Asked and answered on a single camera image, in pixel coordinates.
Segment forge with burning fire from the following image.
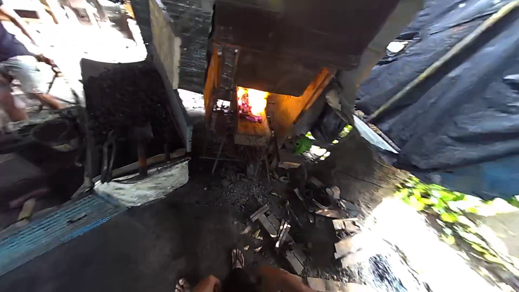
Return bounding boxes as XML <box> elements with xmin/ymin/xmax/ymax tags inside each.
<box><xmin>204</xmin><ymin>44</ymin><xmax>336</xmax><ymax>147</ymax></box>

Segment pile of wood scraps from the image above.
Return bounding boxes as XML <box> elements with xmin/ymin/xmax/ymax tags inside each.
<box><xmin>237</xmin><ymin>174</ymin><xmax>365</xmax><ymax>284</ymax></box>

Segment dark metal hood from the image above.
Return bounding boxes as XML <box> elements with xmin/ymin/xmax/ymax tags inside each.
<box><xmin>212</xmin><ymin>0</ymin><xmax>402</xmax><ymax>97</ymax></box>

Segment whitish sack cloth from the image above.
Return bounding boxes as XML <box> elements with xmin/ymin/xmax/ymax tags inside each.
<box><xmin>94</xmin><ymin>157</ymin><xmax>190</xmax><ymax>208</ymax></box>

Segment pale flat strip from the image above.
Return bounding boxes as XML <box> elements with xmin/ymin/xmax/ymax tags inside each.
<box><xmin>353</xmin><ymin>114</ymin><xmax>400</xmax><ymax>154</ymax></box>

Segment tall dark panel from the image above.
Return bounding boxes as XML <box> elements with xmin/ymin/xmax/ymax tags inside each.
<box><xmin>131</xmin><ymin>0</ymin><xmax>215</xmax><ymax>152</ymax></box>

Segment person's legs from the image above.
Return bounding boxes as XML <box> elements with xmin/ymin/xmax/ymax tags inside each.
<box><xmin>175</xmin><ymin>248</ymin><xmax>318</xmax><ymax>292</ymax></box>

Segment dark bin of charcoal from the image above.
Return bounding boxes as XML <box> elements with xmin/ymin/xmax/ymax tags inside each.
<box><xmin>80</xmin><ymin>58</ymin><xmax>188</xmax><ymax>183</ymax></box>

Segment green leafy plant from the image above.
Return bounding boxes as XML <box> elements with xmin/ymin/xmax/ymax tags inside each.
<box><xmin>394</xmin><ymin>175</ymin><xmax>519</xmax><ymax>272</ymax></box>

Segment long wooden pole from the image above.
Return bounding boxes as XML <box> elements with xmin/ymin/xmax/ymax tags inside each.
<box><xmin>366</xmin><ymin>1</ymin><xmax>519</xmax><ymax>122</ymax></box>

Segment black plastic tarpaulin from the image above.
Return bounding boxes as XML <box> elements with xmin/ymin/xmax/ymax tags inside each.
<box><xmin>355</xmin><ymin>0</ymin><xmax>519</xmax><ymax>199</ymax></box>

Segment blue plastic grating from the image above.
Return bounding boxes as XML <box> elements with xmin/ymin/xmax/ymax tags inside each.
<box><xmin>0</xmin><ymin>193</ymin><xmax>127</xmax><ymax>277</ymax></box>

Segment blue tarpaulin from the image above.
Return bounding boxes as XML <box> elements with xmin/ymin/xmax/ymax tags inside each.
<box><xmin>430</xmin><ymin>156</ymin><xmax>519</xmax><ymax>199</ymax></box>

